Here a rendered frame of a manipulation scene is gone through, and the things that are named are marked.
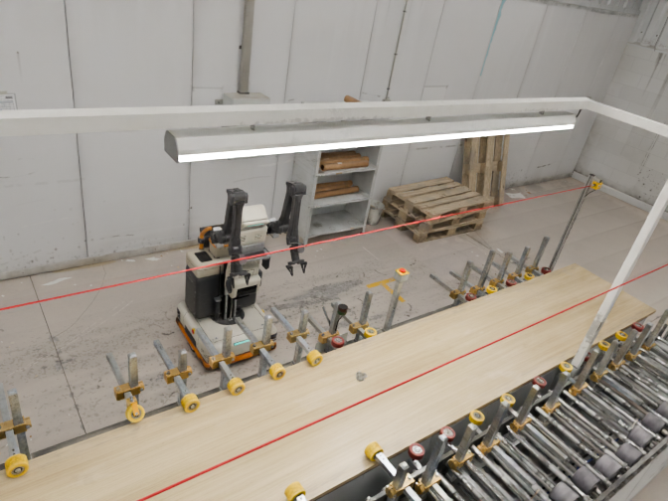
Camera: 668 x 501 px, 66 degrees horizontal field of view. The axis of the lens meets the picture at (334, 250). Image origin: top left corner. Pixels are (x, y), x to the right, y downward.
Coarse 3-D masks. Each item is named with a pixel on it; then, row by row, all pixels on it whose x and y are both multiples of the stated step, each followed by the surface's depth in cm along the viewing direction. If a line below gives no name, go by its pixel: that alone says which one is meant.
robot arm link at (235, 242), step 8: (232, 200) 312; (240, 208) 318; (240, 216) 321; (232, 224) 326; (240, 224) 324; (232, 232) 328; (240, 232) 328; (232, 240) 330; (240, 240) 331; (232, 248) 331; (240, 248) 334
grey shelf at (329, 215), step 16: (304, 160) 561; (304, 176) 567; (320, 176) 555; (336, 176) 629; (352, 176) 642; (368, 176) 617; (368, 192) 623; (304, 208) 578; (320, 208) 640; (336, 208) 656; (352, 208) 654; (368, 208) 625; (304, 224) 585; (320, 224) 620; (336, 224) 627; (352, 224) 634; (304, 240) 591
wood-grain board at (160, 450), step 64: (448, 320) 360; (512, 320) 373; (576, 320) 386; (640, 320) 406; (256, 384) 280; (320, 384) 288; (384, 384) 296; (448, 384) 305; (512, 384) 314; (64, 448) 229; (128, 448) 234; (192, 448) 239; (320, 448) 251; (384, 448) 257
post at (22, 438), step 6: (12, 390) 220; (12, 396) 219; (12, 402) 220; (18, 402) 222; (12, 408) 222; (18, 408) 223; (12, 414) 223; (18, 414) 225; (18, 420) 227; (24, 432) 232; (18, 438) 231; (24, 438) 233; (24, 444) 235; (24, 450) 237; (30, 456) 240
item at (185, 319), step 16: (256, 304) 444; (176, 320) 435; (192, 320) 411; (208, 320) 414; (224, 320) 418; (256, 320) 423; (192, 336) 409; (208, 336) 398; (240, 336) 404; (256, 336) 410; (272, 336) 421; (208, 352) 389; (240, 352) 407; (208, 368) 396
